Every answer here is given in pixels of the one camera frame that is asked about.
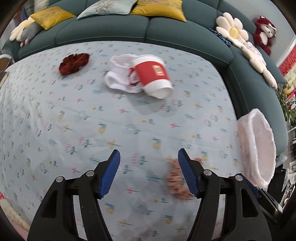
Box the white daisy pillow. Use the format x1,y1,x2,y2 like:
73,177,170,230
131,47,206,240
241,41,278,89
216,12,249,49

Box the light blue embroidered cushion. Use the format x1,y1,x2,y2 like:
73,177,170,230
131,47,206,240
77,0,137,19

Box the potted plant with orchids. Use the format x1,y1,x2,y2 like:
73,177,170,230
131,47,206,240
276,85,295,126

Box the white tissue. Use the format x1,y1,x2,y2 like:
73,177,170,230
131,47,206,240
104,54,143,93

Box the yellow cushion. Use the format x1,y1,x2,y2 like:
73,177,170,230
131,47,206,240
30,6,76,30
130,0,187,22

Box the white long plush toy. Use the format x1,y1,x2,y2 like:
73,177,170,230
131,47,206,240
34,0,49,12

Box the white flower pillow left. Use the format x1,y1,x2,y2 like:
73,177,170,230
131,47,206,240
9,17,34,42

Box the blue scrunchie on sofa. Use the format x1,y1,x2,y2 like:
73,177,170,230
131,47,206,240
209,28,232,47

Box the yellow cushion left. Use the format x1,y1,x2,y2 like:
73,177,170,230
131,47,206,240
30,6,76,30

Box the white lined trash bin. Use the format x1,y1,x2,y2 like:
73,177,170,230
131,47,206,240
237,108,276,190

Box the teal sectional sofa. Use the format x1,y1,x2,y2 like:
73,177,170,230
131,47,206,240
3,1,288,154

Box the floral light blue tablecloth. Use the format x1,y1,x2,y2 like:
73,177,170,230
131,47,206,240
1,42,242,240

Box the red white teddy bear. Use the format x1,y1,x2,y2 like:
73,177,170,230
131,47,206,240
253,16,277,56

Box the books stack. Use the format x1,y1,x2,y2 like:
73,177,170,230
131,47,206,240
0,71,9,88

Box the white daisy pillow upper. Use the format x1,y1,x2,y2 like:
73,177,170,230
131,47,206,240
216,12,249,49

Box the brown floral scrunchie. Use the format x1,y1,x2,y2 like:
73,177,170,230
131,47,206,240
166,159,193,200

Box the white daisy pillow lower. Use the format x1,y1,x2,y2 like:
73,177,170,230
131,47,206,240
241,41,278,89

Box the yellow cushion centre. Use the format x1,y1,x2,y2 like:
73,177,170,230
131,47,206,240
130,0,187,22

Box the red wall decoration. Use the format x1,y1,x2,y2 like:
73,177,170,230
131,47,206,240
278,40,295,76

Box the red white paper cup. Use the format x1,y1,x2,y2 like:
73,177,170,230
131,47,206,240
132,54,173,99

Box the dark red velvet scrunchie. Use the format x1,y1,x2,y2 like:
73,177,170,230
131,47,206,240
59,53,90,76

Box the grey plush toy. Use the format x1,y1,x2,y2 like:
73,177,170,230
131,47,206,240
20,22,43,47

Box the wooden round side table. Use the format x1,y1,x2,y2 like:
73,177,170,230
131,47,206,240
0,54,15,71

